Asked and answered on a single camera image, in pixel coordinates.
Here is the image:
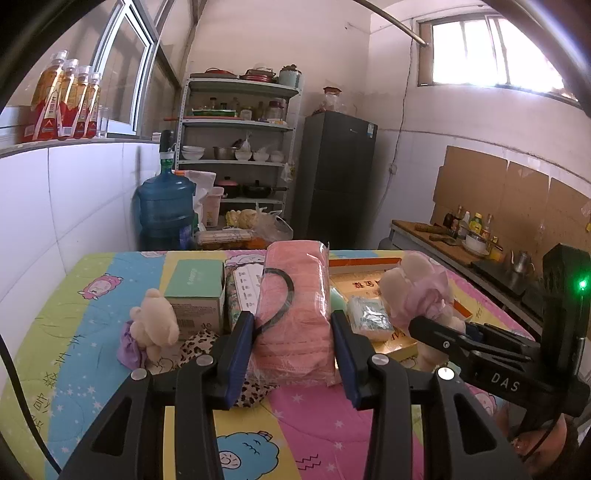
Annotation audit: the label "leopard print cloth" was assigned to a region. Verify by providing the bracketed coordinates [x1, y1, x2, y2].
[178, 329, 278, 409]

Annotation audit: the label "wooden kitchen counter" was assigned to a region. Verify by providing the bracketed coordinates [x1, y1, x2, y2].
[390, 219, 546, 324]

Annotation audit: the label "blue water jug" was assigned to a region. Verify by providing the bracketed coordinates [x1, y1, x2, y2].
[135, 171, 197, 252]

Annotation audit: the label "small silver packet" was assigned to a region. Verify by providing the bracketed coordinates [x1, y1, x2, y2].
[347, 295, 394, 343]

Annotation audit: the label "black cord loop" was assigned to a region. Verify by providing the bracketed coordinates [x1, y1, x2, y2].
[256, 268, 297, 339]

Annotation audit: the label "cream teddy bear purple dress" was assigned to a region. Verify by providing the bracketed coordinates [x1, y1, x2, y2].
[117, 288, 181, 370]

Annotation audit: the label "pink-dressed plush toy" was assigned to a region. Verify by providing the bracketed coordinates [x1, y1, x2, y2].
[379, 251, 468, 370]

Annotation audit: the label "glass jar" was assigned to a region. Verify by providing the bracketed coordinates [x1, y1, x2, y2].
[314, 87, 347, 116]

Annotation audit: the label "group of condiment bottles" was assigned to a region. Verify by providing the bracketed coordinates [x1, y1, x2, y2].
[443, 205, 505, 260]

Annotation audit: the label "black water pump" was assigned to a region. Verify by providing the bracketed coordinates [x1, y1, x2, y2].
[158, 130, 179, 174]

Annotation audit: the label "noodle packet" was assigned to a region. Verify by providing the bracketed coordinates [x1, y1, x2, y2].
[196, 229, 253, 250]

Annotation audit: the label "plastic bag of vegetables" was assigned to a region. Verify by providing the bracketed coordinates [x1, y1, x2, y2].
[226, 208, 294, 241]

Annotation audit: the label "printed blanket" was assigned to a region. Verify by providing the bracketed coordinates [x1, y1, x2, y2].
[9, 249, 536, 480]

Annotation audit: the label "cardboard wall panels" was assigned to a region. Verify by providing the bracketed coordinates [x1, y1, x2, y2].
[431, 145, 591, 253]

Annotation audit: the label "dark grey refrigerator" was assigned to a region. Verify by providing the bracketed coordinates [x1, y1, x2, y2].
[292, 111, 378, 250]

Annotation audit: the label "metal kettle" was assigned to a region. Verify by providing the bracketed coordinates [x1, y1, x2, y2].
[510, 249, 537, 276]

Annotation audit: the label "orange drink bottle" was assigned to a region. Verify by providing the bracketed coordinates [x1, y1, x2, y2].
[85, 72, 103, 138]
[73, 65, 92, 139]
[21, 51, 70, 142]
[58, 59, 80, 140]

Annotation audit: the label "pink face mask pack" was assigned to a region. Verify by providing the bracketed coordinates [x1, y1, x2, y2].
[247, 239, 345, 387]

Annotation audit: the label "green cardboard box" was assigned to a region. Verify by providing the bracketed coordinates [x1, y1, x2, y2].
[164, 258, 226, 333]

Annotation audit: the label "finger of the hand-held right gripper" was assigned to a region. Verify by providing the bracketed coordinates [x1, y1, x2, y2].
[465, 323, 539, 352]
[409, 315, 490, 365]

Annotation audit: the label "barred window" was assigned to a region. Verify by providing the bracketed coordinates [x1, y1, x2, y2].
[418, 14, 583, 101]

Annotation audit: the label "black wok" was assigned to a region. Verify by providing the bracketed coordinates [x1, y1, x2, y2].
[243, 180, 290, 199]

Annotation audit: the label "black cable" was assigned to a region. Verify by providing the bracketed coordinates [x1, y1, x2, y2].
[0, 332, 62, 477]

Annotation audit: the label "black induction cooker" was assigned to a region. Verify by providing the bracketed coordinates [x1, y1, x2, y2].
[471, 258, 533, 297]

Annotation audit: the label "teal canister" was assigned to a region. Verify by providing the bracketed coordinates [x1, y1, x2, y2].
[278, 65, 302, 90]

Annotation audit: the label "red lidded pot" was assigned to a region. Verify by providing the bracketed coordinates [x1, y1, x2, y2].
[216, 175, 241, 199]

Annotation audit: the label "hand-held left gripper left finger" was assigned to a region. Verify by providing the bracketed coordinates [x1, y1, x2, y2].
[58, 311, 257, 480]

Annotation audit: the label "metal shelf rack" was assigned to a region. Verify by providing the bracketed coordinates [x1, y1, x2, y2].
[178, 76, 303, 232]

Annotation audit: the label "red basket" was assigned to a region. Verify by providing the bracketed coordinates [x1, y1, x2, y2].
[240, 68, 278, 83]

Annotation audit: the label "aluminium sliding window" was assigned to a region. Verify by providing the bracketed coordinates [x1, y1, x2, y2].
[90, 0, 182, 139]

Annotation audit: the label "yellow gift box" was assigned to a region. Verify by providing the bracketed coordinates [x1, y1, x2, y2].
[329, 257, 474, 361]

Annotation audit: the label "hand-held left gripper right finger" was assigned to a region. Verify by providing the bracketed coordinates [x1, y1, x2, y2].
[330, 309, 529, 480]

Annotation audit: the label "person's right hand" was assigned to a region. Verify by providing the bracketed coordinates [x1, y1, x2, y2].
[512, 414, 570, 477]

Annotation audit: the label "white sack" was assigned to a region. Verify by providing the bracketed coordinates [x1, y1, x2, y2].
[185, 170, 217, 219]

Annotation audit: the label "white bowl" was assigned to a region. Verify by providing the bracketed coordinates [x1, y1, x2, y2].
[462, 233, 491, 255]

